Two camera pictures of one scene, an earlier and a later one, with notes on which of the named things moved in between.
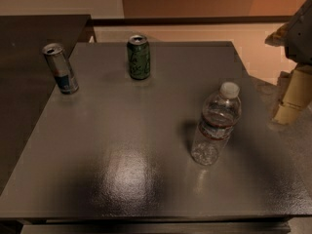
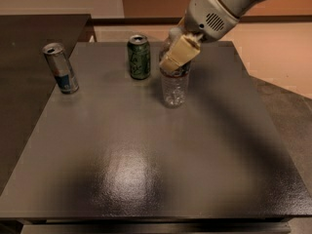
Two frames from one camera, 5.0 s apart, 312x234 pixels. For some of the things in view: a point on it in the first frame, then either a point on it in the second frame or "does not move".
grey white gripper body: x=300 y=36 to x=205 y=16
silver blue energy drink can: x=59 y=68 does not move
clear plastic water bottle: x=220 y=112 to x=175 y=87
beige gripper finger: x=279 y=37 to x=182 y=26
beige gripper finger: x=294 y=92 to x=181 y=52
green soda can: x=139 y=57 does not move
